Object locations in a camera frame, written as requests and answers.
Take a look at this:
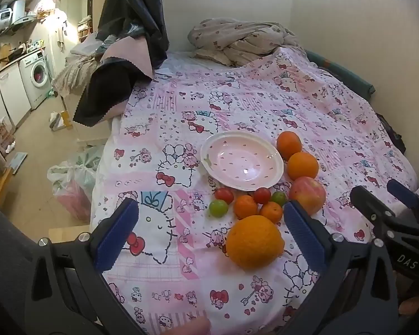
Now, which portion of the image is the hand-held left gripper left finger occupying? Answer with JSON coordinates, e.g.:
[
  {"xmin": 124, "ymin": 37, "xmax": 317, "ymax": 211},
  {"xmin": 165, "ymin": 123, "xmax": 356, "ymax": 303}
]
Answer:
[{"xmin": 23, "ymin": 197, "xmax": 151, "ymax": 335}]

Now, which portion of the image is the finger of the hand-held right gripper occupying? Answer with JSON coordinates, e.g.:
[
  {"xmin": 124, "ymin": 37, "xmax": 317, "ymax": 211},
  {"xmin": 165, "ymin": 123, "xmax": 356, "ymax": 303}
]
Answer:
[
  {"xmin": 350, "ymin": 186, "xmax": 419, "ymax": 238},
  {"xmin": 387, "ymin": 179, "xmax": 419, "ymax": 224}
]

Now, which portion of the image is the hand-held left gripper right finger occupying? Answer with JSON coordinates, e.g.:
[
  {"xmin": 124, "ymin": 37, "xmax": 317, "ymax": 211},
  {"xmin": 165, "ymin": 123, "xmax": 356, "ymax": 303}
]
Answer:
[{"xmin": 283, "ymin": 200, "xmax": 400, "ymax": 335}]

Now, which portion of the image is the small tangerine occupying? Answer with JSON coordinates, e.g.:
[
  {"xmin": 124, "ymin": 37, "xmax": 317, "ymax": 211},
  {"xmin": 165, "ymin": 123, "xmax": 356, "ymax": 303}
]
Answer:
[
  {"xmin": 259, "ymin": 202, "xmax": 284, "ymax": 224},
  {"xmin": 234, "ymin": 195, "xmax": 259, "ymax": 220}
]

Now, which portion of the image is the red apple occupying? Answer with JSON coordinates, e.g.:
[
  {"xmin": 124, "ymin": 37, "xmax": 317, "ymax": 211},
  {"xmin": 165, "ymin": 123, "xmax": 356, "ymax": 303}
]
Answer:
[{"xmin": 288, "ymin": 176, "xmax": 327, "ymax": 215}]

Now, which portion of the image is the large orange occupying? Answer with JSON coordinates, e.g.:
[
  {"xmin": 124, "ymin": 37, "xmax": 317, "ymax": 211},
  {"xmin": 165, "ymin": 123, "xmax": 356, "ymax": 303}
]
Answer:
[{"xmin": 225, "ymin": 215, "xmax": 285, "ymax": 270}]

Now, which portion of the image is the red cherry tomato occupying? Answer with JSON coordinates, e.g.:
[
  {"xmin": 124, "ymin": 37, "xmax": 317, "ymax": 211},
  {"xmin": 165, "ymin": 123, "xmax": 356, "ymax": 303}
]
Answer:
[
  {"xmin": 253, "ymin": 187, "xmax": 272, "ymax": 205},
  {"xmin": 214, "ymin": 187, "xmax": 235, "ymax": 204}
]

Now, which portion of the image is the medium orange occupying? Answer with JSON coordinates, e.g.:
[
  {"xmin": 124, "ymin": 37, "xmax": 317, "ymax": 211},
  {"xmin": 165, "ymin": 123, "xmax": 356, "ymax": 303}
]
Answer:
[
  {"xmin": 277, "ymin": 131, "xmax": 303, "ymax": 161},
  {"xmin": 287, "ymin": 152, "xmax": 319, "ymax": 181}
]

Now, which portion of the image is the pink spotted plate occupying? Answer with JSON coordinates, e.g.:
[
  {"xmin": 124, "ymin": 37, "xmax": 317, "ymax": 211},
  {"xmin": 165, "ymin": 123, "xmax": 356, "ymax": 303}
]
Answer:
[{"xmin": 200, "ymin": 131, "xmax": 284, "ymax": 192}]

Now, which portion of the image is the person's left hand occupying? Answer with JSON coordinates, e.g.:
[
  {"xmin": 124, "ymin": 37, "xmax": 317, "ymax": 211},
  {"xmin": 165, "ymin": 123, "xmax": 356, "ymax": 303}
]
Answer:
[{"xmin": 176, "ymin": 317, "xmax": 211, "ymax": 335}]

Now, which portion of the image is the black bag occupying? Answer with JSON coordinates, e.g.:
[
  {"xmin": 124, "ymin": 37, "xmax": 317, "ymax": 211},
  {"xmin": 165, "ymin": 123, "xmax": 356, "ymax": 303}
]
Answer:
[{"xmin": 375, "ymin": 113, "xmax": 406, "ymax": 154}]

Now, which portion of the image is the white and pink plastic bag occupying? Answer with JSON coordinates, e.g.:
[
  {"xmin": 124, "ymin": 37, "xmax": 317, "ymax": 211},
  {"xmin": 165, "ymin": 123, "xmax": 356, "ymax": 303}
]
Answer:
[{"xmin": 47, "ymin": 161, "xmax": 93, "ymax": 222}]

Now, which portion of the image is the green and white plastic bag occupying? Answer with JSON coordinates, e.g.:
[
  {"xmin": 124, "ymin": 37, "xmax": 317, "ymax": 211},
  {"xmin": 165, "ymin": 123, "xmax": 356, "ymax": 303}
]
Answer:
[{"xmin": 70, "ymin": 145, "xmax": 105, "ymax": 173}]

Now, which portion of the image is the person's dark grey clothing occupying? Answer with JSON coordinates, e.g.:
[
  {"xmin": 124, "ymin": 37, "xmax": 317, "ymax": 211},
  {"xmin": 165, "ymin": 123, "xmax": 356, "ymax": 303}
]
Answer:
[{"xmin": 0, "ymin": 197, "xmax": 39, "ymax": 335}]

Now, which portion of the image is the blue book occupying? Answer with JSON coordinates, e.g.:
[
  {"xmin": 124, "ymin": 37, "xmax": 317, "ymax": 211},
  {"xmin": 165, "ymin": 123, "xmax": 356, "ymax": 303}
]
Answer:
[{"xmin": 9, "ymin": 152, "xmax": 28, "ymax": 173}]

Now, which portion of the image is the wooden stool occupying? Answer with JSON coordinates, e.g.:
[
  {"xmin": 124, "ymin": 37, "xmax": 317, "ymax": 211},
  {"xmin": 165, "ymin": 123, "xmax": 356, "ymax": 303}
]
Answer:
[{"xmin": 0, "ymin": 167, "xmax": 15, "ymax": 206}]

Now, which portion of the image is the yellow cardboard box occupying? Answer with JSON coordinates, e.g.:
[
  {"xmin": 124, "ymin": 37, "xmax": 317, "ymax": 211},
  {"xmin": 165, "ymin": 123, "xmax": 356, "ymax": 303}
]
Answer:
[{"xmin": 49, "ymin": 111, "xmax": 74, "ymax": 131}]

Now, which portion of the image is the green bed bumper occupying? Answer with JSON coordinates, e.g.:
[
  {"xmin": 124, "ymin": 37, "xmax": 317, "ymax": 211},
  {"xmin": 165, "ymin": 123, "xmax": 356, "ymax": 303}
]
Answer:
[{"xmin": 305, "ymin": 49, "xmax": 376, "ymax": 102}]

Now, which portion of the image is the pink cartoon printed blanket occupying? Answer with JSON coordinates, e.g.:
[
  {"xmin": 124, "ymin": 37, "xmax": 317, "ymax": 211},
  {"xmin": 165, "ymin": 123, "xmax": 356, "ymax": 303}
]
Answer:
[{"xmin": 90, "ymin": 47, "xmax": 419, "ymax": 335}]

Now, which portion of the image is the pink and black cloth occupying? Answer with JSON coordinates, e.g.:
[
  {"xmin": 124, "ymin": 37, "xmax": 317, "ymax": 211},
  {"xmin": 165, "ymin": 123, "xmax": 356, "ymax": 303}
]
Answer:
[{"xmin": 73, "ymin": 33, "xmax": 156, "ymax": 128}]

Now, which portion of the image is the beige ruffled bedding pile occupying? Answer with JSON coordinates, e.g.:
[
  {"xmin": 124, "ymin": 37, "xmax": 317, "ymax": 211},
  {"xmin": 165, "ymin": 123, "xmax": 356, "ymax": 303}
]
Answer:
[{"xmin": 52, "ymin": 37, "xmax": 105, "ymax": 96}]

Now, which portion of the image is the white kitchen cabinet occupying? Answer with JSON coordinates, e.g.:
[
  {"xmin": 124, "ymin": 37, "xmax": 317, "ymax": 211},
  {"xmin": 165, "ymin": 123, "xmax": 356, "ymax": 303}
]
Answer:
[{"xmin": 0, "ymin": 64, "xmax": 32, "ymax": 130}]

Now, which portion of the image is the white washing machine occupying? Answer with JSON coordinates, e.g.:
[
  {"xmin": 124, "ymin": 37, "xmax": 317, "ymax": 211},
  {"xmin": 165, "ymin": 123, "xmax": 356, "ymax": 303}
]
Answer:
[{"xmin": 18, "ymin": 49, "xmax": 54, "ymax": 110}]

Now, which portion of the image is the crumpled beige blanket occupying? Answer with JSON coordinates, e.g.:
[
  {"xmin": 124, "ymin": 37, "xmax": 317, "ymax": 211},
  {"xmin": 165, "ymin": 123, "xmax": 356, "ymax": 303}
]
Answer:
[{"xmin": 188, "ymin": 18, "xmax": 305, "ymax": 68}]

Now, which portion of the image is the black hanging jacket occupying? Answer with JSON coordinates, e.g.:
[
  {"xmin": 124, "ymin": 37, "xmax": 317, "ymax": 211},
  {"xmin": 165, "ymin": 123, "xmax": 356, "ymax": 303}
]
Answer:
[{"xmin": 97, "ymin": 0, "xmax": 170, "ymax": 68}]

